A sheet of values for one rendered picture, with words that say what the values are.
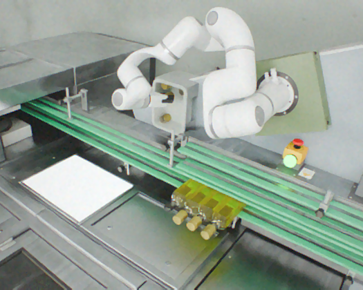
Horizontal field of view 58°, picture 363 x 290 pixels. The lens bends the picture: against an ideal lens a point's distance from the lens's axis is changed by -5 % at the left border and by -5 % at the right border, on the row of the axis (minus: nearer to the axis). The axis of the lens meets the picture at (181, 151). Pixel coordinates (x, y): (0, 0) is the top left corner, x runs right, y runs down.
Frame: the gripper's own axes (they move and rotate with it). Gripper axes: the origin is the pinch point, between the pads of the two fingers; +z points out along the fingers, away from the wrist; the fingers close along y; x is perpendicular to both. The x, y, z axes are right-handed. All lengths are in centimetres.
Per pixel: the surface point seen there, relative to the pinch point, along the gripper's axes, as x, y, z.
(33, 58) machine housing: 0, -105, 5
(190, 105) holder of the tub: -1.1, 9.1, 5.0
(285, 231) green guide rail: -33, 62, -1
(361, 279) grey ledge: -43, 92, 8
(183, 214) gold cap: -33, 31, -21
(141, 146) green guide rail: -23.9, -7.8, -1.0
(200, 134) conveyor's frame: -11.2, 17.0, 4.5
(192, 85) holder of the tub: 7.1, 9.6, 2.8
